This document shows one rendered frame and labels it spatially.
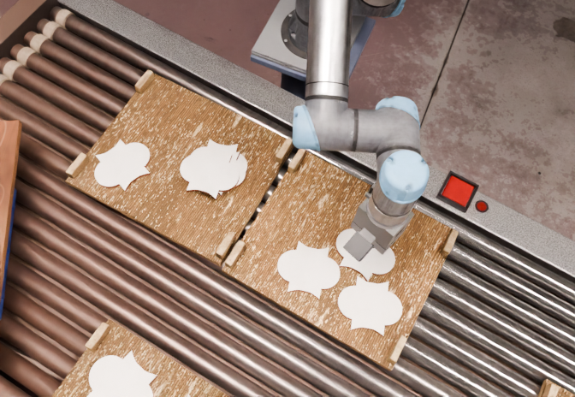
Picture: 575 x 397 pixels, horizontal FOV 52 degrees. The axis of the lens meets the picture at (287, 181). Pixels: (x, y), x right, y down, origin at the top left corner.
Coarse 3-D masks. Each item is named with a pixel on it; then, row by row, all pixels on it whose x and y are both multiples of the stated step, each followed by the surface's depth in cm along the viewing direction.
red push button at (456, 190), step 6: (450, 180) 139; (456, 180) 140; (450, 186) 139; (456, 186) 139; (462, 186) 139; (468, 186) 139; (444, 192) 138; (450, 192) 138; (456, 192) 138; (462, 192) 138; (468, 192) 138; (450, 198) 137; (456, 198) 137; (462, 198) 137; (468, 198) 138; (462, 204) 137
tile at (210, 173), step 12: (192, 156) 135; (204, 156) 135; (216, 156) 135; (228, 156) 135; (180, 168) 133; (192, 168) 133; (204, 168) 134; (216, 168) 134; (228, 168) 134; (192, 180) 132; (204, 180) 132; (216, 180) 132; (228, 180) 133; (204, 192) 132; (216, 192) 131
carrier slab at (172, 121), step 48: (144, 96) 145; (192, 96) 145; (96, 144) 138; (144, 144) 139; (192, 144) 139; (240, 144) 140; (96, 192) 133; (144, 192) 134; (192, 192) 134; (240, 192) 135; (192, 240) 129
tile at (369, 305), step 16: (352, 288) 125; (368, 288) 125; (384, 288) 126; (352, 304) 124; (368, 304) 124; (384, 304) 124; (400, 304) 124; (352, 320) 122; (368, 320) 122; (384, 320) 123
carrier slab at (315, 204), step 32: (320, 160) 139; (288, 192) 135; (320, 192) 136; (352, 192) 136; (256, 224) 131; (288, 224) 132; (320, 224) 132; (416, 224) 133; (256, 256) 128; (416, 256) 130; (256, 288) 125; (416, 288) 127; (320, 320) 123; (384, 352) 121
